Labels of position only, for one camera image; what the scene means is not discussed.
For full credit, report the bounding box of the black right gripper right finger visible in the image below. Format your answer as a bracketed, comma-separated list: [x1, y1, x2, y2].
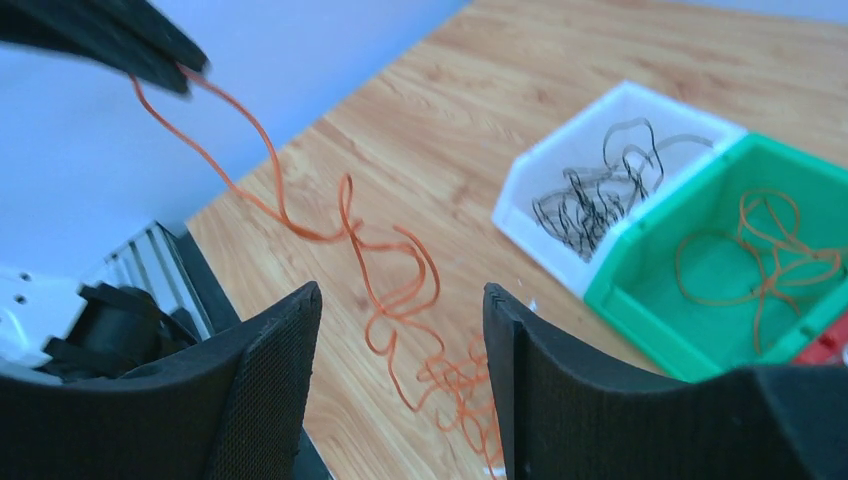
[482, 283, 847, 479]

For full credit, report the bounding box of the green plastic bin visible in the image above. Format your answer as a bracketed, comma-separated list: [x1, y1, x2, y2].
[584, 134, 847, 382]

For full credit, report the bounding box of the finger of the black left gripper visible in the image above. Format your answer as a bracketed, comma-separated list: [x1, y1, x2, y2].
[1, 0, 209, 94]

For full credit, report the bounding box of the white plastic bin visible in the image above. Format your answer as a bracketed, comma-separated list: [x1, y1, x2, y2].
[492, 81, 747, 298]

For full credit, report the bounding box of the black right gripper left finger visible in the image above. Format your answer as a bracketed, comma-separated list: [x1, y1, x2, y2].
[1, 281, 322, 479]

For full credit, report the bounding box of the black thin cable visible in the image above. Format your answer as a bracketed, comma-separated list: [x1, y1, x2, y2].
[531, 117, 715, 263]

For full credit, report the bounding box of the orange cable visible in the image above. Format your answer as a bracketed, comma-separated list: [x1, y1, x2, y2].
[674, 188, 846, 356]
[129, 62, 506, 478]

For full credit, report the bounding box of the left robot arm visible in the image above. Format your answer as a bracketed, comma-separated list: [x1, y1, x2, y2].
[1, 1, 208, 382]

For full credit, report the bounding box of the red plastic bin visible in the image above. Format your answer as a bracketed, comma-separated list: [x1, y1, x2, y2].
[792, 313, 847, 367]

